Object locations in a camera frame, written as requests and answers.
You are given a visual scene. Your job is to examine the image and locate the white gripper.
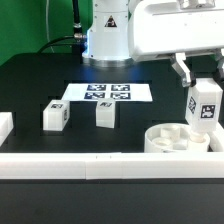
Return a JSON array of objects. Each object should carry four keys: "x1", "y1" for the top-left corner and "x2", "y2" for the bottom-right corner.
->
[{"x1": 128, "y1": 0, "x2": 224, "y2": 87}]

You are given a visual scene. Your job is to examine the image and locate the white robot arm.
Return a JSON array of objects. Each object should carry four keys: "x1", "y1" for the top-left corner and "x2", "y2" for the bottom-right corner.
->
[{"x1": 83, "y1": 0, "x2": 224, "y2": 87}]

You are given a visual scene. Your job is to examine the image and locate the white marker sheet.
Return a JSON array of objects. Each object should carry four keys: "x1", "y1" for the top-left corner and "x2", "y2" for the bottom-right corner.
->
[{"x1": 62, "y1": 83, "x2": 153, "y2": 102}]

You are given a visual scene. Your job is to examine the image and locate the white right fence wall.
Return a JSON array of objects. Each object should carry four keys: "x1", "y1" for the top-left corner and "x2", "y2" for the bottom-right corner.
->
[{"x1": 210, "y1": 123, "x2": 224, "y2": 153}]

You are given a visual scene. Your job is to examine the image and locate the white fence wall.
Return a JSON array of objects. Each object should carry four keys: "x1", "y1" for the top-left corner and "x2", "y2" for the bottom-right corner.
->
[
  {"x1": 0, "y1": 153, "x2": 224, "y2": 180},
  {"x1": 210, "y1": 123, "x2": 224, "y2": 153},
  {"x1": 0, "y1": 112, "x2": 14, "y2": 147}
]

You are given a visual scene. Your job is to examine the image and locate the black cable horizontal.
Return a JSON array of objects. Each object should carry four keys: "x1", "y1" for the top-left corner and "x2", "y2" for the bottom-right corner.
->
[{"x1": 38, "y1": 33, "x2": 87, "y2": 54}]

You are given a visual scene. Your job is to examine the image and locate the black cable vertical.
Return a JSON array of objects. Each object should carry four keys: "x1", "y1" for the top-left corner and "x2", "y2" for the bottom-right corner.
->
[{"x1": 72, "y1": 0, "x2": 82, "y2": 31}]

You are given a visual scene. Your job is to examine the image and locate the white front fence wall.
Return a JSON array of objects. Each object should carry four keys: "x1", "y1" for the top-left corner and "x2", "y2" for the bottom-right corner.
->
[{"x1": 0, "y1": 153, "x2": 224, "y2": 180}]

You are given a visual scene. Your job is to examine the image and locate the thin white cable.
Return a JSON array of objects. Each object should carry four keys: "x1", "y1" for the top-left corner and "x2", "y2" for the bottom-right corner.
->
[{"x1": 45, "y1": 0, "x2": 56, "y2": 54}]

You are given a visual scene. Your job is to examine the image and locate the white left fence wall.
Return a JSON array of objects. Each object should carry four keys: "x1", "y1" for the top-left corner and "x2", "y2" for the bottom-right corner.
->
[{"x1": 0, "y1": 112, "x2": 14, "y2": 147}]

